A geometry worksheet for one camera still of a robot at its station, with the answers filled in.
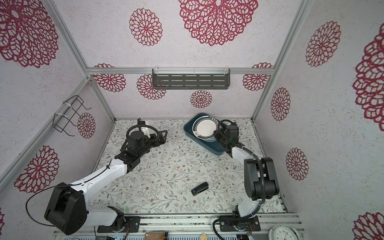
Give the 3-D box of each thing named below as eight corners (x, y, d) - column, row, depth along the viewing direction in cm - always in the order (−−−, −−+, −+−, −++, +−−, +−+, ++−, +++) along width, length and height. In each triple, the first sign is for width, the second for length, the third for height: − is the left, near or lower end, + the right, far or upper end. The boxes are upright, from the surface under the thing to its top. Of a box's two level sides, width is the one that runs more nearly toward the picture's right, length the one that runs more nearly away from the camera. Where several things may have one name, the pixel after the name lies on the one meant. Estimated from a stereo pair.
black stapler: (193, 197, 85) (193, 194, 81) (191, 192, 86) (191, 189, 82) (208, 188, 88) (209, 185, 84) (205, 184, 89) (206, 180, 86)
